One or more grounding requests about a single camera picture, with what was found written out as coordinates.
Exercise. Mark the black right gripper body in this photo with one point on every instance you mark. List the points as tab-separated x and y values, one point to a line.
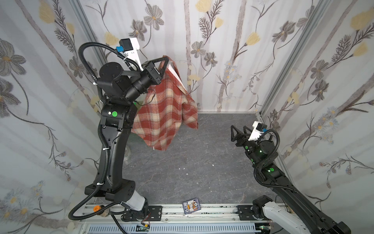
244	140

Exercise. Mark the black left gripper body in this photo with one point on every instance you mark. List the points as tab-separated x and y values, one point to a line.
153	72

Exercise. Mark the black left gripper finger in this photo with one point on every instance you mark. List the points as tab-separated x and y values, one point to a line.
162	62
163	72

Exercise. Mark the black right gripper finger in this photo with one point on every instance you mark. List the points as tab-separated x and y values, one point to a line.
235	133
247	131

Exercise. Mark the red plaid skirt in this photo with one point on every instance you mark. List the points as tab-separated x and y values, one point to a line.
168	106

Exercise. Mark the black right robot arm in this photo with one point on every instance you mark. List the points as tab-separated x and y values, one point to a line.
261	147

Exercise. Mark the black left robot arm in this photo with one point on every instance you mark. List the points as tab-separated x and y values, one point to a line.
118	90

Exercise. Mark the clear tape roll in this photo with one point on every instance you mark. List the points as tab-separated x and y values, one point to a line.
127	153

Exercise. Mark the blue patterned card box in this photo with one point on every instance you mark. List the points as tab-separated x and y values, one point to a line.
191	206

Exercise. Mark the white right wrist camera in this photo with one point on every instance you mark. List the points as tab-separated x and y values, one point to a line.
258	129

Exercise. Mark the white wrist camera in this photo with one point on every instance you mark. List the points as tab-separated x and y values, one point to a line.
129	48
258	129

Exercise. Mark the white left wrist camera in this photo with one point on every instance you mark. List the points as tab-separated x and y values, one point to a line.
129	48

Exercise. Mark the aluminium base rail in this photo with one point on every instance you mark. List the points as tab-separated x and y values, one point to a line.
209	213

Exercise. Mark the white slotted cable duct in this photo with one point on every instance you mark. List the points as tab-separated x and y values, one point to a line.
197	228

